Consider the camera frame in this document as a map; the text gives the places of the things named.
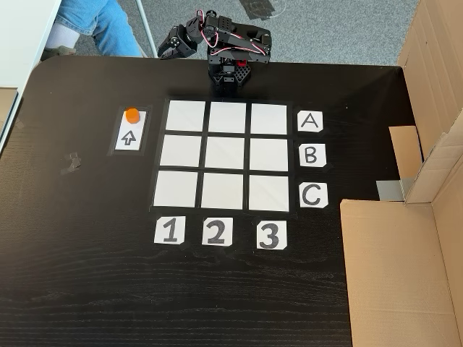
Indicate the round orange token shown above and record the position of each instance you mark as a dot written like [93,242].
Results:
[132,115]

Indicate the white nine-square grid sheet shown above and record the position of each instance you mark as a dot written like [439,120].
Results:
[224,155]

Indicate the white metal table leg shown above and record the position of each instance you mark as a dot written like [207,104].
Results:
[146,29]

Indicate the red black bar clamp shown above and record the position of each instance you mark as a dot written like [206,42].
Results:
[241,64]

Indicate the person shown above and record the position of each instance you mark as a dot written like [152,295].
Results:
[105,25]

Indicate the black floor tape patch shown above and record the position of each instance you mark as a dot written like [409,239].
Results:
[260,8]

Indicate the white arrow paper sheet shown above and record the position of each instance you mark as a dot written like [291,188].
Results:
[130,139]

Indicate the paper sheet letter A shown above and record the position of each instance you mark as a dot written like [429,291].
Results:
[310,121]

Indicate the white side table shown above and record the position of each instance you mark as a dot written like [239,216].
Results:
[21,43]

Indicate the clear tape scraps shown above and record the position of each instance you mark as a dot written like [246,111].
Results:
[71,163]

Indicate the paper sheet letter B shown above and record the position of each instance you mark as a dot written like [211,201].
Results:
[312,155]

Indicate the paper sheet number 1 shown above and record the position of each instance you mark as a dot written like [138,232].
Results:
[169,230]

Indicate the paper sheet number 2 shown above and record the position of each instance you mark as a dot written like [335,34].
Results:
[217,231]

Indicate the paper sheet letter C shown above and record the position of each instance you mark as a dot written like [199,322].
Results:
[313,195]

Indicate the paper sheet number 3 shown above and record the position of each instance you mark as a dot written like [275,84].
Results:
[271,235]

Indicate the brown cardboard box screen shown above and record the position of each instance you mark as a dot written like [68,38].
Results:
[390,274]

